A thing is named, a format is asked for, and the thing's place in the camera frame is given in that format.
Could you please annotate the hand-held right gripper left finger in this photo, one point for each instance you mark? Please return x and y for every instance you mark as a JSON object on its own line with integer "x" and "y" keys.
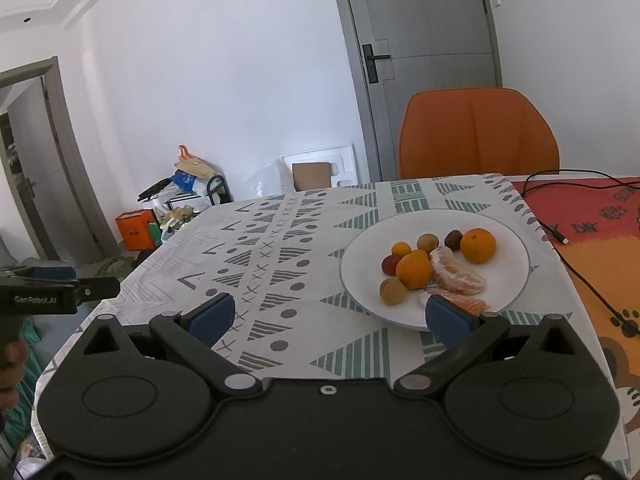
{"x": 215, "y": 314}

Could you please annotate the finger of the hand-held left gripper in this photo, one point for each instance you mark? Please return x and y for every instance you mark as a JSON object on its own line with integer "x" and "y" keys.
{"x": 100, "y": 290}

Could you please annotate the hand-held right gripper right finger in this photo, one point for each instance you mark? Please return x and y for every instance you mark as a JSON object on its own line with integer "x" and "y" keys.
{"x": 446, "y": 321}

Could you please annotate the peeled citrus segment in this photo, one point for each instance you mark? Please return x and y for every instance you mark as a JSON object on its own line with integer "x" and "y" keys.
{"x": 472, "y": 305}
{"x": 457, "y": 277}

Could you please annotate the medium orange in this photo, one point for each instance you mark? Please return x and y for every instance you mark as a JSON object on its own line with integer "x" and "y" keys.
{"x": 414, "y": 270}

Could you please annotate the yellow-brown round fruit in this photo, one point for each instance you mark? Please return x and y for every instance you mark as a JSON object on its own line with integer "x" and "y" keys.
{"x": 392, "y": 291}

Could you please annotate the white plate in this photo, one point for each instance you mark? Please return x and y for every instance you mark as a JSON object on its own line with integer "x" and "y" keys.
{"x": 500, "y": 280}

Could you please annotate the brown round fruit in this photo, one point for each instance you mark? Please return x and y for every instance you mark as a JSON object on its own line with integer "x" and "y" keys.
{"x": 428, "y": 242}

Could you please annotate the large orange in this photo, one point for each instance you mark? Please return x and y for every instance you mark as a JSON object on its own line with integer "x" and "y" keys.
{"x": 478, "y": 245}

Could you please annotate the dark red round fruit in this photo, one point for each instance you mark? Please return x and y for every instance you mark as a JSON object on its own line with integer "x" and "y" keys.
{"x": 454, "y": 239}

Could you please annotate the small orange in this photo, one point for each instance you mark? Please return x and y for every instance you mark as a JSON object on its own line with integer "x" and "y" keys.
{"x": 401, "y": 249}

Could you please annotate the person's left hand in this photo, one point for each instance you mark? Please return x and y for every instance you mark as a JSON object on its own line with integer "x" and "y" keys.
{"x": 11, "y": 372}

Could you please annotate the teal cloth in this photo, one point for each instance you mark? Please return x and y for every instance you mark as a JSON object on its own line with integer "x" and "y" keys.
{"x": 27, "y": 360}

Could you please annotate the orange box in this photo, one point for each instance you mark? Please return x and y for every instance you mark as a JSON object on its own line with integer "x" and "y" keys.
{"x": 134, "y": 230}

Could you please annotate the patterned tablecloth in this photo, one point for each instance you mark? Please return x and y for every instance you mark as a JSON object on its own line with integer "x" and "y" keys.
{"x": 280, "y": 240}

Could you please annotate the long black object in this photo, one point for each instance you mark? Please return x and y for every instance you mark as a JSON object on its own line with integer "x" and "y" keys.
{"x": 152, "y": 189}

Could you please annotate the blue plastic bag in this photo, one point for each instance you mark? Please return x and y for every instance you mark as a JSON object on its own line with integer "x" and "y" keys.
{"x": 184, "y": 180}

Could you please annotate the brown paper bag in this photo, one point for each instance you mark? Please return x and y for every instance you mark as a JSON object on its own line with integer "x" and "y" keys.
{"x": 192, "y": 162}

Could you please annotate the cardboard box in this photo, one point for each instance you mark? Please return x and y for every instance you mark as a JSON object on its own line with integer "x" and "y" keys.
{"x": 311, "y": 176}

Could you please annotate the red orange printed mat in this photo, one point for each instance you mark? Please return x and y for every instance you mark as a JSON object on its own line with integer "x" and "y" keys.
{"x": 590, "y": 210}

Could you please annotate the white foam board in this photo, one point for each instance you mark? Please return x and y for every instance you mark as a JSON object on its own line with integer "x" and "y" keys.
{"x": 345, "y": 160}

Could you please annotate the orange chair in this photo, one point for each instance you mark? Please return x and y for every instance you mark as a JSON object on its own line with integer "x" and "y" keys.
{"x": 475, "y": 130}

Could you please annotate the grey door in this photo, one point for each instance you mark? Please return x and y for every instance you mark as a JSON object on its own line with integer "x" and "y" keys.
{"x": 425, "y": 20}

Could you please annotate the black metal cart frame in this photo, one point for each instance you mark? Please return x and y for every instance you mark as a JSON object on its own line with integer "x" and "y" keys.
{"x": 216, "y": 180}

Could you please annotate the grey doorway frame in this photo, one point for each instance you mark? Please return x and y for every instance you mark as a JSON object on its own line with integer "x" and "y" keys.
{"x": 65, "y": 160}

